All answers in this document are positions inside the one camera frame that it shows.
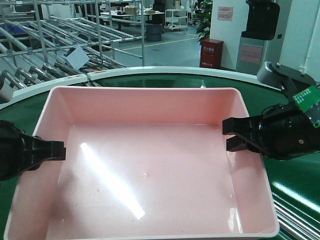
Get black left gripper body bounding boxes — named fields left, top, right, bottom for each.
left=0, top=120, right=28, bottom=181

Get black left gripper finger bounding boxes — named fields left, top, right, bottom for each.
left=21, top=133, right=66, bottom=172

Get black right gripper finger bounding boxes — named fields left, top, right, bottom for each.
left=226, top=135, right=265, bottom=154
left=222, top=116, right=262, bottom=136

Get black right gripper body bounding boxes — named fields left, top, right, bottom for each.
left=257, top=101, right=320, bottom=161

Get pink plastic bin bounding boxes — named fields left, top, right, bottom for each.
left=3, top=86, right=279, bottom=240

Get dark round trash bin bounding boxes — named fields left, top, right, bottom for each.
left=146, top=20, right=162, bottom=42

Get green circuit board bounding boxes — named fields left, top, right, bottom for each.
left=292, top=85, right=320, bottom=128

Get red fire cabinet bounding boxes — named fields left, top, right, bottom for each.
left=199, top=38, right=224, bottom=69

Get white box on rollers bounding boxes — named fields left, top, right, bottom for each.
left=62, top=45, right=89, bottom=70

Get metal roller conveyor rack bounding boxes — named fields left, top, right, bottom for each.
left=0, top=0, right=145, bottom=91

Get green potted plant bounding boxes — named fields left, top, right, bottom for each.
left=194, top=0, right=214, bottom=42

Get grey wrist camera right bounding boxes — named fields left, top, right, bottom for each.
left=256, top=61, right=281, bottom=89

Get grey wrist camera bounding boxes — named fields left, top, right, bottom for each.
left=256, top=61, right=281, bottom=89
left=0, top=72, right=14, bottom=104

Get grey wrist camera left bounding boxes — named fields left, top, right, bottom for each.
left=0, top=72, right=14, bottom=104

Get white outer conveyor rail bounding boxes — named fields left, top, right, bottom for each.
left=0, top=66, right=277, bottom=109

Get white wire shelf cart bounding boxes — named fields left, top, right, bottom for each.
left=164, top=9, right=188, bottom=32

